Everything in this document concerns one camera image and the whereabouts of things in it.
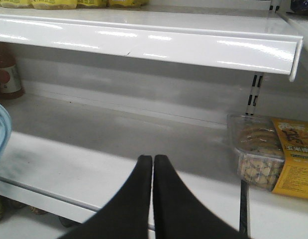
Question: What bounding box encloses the yellow pear drink bottle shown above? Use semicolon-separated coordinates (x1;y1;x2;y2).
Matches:
77;0;107;8
31;0;77;10
0;0;32;8

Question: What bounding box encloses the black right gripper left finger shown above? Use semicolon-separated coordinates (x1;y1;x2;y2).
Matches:
60;155;152;239

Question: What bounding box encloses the orange C100 juice bottle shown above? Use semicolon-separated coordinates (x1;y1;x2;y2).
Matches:
0;42;24;100

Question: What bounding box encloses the white store shelving unit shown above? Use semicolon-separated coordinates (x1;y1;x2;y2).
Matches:
0;0;308;239

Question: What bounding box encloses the light blue plastic basket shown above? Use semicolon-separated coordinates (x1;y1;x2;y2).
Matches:
0;104;12;158

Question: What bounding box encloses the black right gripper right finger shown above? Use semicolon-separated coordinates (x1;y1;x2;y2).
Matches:
153;155;248;239

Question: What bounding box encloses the clear cookie box yellow label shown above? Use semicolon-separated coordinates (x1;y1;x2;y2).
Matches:
226;114;308;200

